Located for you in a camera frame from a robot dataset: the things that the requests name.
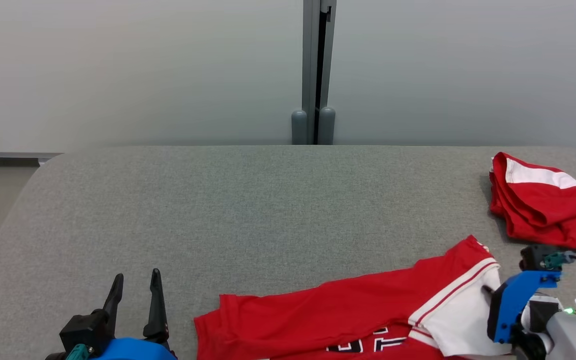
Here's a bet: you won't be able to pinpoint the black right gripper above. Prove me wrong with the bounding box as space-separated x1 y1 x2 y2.
481 284 506 342

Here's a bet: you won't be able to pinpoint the grey partition base rail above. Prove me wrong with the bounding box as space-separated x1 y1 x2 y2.
0 151 63 167

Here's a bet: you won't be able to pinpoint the teal left camera plug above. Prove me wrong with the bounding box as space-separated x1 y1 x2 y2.
65 344 91 360

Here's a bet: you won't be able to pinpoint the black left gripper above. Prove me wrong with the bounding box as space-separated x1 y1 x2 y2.
44 268 170 360

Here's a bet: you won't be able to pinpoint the teal camera plug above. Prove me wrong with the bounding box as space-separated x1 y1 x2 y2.
544 251 575 268
65 344 91 360

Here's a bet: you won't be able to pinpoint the red basketball jersey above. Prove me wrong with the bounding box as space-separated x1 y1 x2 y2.
194 235 511 360

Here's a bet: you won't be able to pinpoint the teal right camera plug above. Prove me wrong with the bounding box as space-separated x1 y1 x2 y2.
544 251 575 268

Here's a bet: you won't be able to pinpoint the grey metal partition post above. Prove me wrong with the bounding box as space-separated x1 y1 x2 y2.
291 0 338 146

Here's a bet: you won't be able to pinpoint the blue right camera mount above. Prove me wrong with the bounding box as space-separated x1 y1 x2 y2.
493 270 562 345

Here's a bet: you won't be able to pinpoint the red shorts with white trim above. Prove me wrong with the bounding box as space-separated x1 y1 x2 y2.
489 152 576 253

